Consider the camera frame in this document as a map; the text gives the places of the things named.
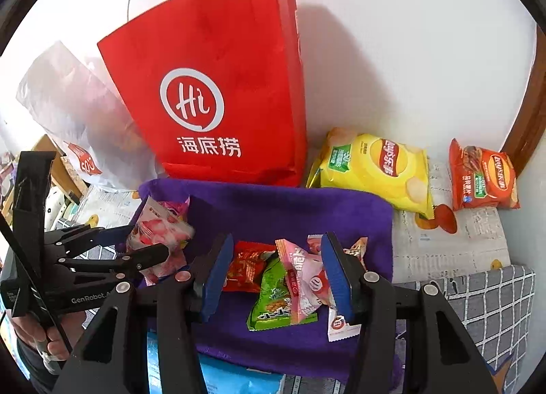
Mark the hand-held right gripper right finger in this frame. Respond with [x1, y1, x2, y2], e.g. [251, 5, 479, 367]
[321, 232, 498, 394]

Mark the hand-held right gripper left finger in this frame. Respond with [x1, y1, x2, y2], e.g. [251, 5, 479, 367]
[51, 233, 234, 394]

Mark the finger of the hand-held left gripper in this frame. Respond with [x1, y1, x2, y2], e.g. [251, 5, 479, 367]
[57, 243, 172, 282]
[44, 224, 132, 250]

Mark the pink snack packet white print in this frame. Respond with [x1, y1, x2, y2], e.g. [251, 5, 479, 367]
[275, 239, 337, 325]

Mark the light pink peach snack packet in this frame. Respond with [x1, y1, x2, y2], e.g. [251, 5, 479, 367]
[307, 234, 327, 259]

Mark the pink strawberry snack packet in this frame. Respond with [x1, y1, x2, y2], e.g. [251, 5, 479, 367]
[126, 195, 196, 286]

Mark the person's left hand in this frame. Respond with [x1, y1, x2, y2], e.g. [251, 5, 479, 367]
[9, 312, 89, 374]

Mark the small red snack packet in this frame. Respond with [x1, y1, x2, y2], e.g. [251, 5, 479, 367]
[222, 241, 276, 293]

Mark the green snack packet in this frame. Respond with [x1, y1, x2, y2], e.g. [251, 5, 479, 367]
[246, 254, 319, 332]

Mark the wooden furniture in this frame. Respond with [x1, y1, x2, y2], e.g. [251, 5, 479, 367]
[32, 133, 86, 203]

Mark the purple cloth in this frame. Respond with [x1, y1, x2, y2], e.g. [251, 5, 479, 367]
[128, 178, 404, 384]

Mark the light blue packet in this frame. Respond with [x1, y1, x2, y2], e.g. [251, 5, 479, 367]
[146, 331, 286, 394]

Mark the yellow chips bag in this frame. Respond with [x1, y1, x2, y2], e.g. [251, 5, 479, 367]
[306, 127, 435, 215]

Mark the white plastic bag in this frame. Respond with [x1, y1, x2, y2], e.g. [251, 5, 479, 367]
[16, 41, 167, 192]

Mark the grey checked cloth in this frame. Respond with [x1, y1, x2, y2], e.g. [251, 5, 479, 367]
[53, 215, 537, 394]

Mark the red chips bag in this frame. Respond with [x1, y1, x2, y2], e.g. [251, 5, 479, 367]
[449, 138, 521, 212]

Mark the red paper bag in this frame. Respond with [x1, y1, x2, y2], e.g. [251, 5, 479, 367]
[97, 0, 308, 187]

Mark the black cable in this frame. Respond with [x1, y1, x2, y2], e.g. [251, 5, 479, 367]
[0, 206, 74, 354]

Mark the wooden door frame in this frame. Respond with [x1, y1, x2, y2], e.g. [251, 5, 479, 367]
[499, 31, 546, 164]

